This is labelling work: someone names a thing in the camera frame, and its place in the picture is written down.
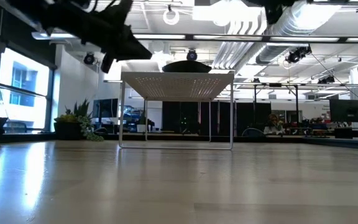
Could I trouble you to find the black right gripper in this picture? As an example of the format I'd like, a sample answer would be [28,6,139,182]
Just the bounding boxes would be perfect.
[246,0,298,26]

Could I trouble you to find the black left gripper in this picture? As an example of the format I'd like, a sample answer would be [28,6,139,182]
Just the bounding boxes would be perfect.
[82,0,153,75]

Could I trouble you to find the black bowl-shaped mini plate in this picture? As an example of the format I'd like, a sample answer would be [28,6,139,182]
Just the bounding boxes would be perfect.
[162,60,213,73]

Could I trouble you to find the black ceiling spotlight cluster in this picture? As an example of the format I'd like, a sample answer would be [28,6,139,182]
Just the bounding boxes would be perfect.
[285,45,313,65]

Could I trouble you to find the long ceiling light bar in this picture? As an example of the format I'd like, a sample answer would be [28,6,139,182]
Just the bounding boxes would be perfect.
[31,30,358,45]

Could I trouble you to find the black computer monitor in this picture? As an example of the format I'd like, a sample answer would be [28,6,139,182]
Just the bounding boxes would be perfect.
[92,98,119,119]
[329,99,358,123]

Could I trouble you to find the white perforated metal shelf rack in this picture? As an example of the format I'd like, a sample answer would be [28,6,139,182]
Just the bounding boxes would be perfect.
[118,71,236,151]

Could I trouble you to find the potted succulent plant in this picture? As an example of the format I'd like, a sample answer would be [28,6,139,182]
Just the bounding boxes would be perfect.
[53,98,105,142]

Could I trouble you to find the large window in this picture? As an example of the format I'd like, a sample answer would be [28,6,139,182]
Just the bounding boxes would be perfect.
[0,46,55,133]

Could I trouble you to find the person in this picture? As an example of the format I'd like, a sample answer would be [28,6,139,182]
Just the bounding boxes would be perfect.
[264,113,286,136]

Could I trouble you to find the black office chair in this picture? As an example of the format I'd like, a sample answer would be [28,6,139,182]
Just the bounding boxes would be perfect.
[241,128,267,138]

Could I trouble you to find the white ring ceiling lamp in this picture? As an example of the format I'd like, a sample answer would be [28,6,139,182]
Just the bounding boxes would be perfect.
[162,4,181,26]

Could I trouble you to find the black metal gantry frame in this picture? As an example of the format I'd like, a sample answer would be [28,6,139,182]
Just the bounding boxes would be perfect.
[252,82,300,125]

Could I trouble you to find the black partition wall panels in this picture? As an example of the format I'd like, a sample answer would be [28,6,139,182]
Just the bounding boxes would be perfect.
[162,101,273,136]

